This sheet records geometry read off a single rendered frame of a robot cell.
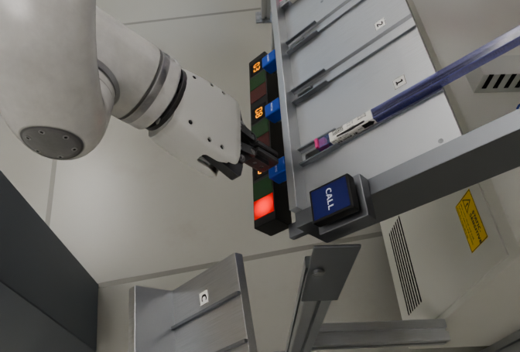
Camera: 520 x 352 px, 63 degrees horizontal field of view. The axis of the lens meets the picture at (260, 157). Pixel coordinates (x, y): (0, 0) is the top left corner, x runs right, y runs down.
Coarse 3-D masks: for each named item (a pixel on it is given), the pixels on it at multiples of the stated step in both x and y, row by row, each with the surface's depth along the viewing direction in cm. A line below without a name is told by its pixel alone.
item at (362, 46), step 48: (336, 0) 65; (384, 0) 58; (336, 48) 60; (384, 48) 54; (336, 96) 56; (384, 96) 50; (432, 96) 45; (336, 144) 51; (384, 144) 47; (432, 144) 43
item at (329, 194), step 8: (344, 176) 43; (328, 184) 44; (336, 184) 44; (344, 184) 43; (312, 192) 45; (320, 192) 45; (328, 192) 44; (336, 192) 43; (344, 192) 42; (312, 200) 45; (320, 200) 44; (328, 200) 43; (336, 200) 43; (344, 200) 42; (320, 208) 44; (328, 208) 43; (336, 208) 42; (320, 216) 43
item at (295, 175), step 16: (272, 0) 75; (272, 16) 73; (288, 48) 69; (288, 64) 66; (288, 80) 63; (288, 96) 61; (288, 112) 59; (288, 128) 57; (288, 144) 55; (288, 160) 54; (288, 176) 53; (288, 192) 52; (304, 192) 52; (304, 208) 51
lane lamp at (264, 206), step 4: (268, 196) 59; (272, 196) 58; (256, 200) 60; (260, 200) 59; (264, 200) 59; (268, 200) 58; (272, 200) 58; (256, 204) 60; (260, 204) 59; (264, 204) 58; (268, 204) 58; (272, 204) 57; (256, 208) 59; (260, 208) 59; (264, 208) 58; (268, 208) 58; (272, 208) 57; (256, 212) 59; (260, 212) 58; (264, 212) 58; (268, 212) 57; (256, 216) 59; (260, 216) 58
